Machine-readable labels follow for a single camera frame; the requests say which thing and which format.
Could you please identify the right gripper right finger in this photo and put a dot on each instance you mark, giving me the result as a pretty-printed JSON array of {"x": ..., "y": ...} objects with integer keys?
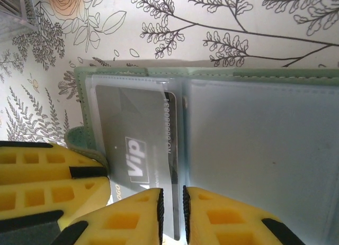
[{"x": 225, "y": 223}]

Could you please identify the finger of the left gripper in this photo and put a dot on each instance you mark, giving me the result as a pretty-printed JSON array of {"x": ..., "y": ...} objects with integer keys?
[
  {"x": 53, "y": 171},
  {"x": 39, "y": 202}
]

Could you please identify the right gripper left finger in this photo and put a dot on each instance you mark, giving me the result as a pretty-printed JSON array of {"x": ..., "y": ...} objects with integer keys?
[{"x": 119, "y": 223}]

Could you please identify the green card holder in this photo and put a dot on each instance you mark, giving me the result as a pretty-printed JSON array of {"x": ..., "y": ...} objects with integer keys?
[{"x": 251, "y": 136}]

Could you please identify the black VIP card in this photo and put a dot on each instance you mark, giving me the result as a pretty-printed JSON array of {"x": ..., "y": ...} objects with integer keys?
[{"x": 137, "y": 118}]

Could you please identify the clear acrylic card stand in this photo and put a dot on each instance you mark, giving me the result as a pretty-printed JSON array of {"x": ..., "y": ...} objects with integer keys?
[{"x": 16, "y": 7}]

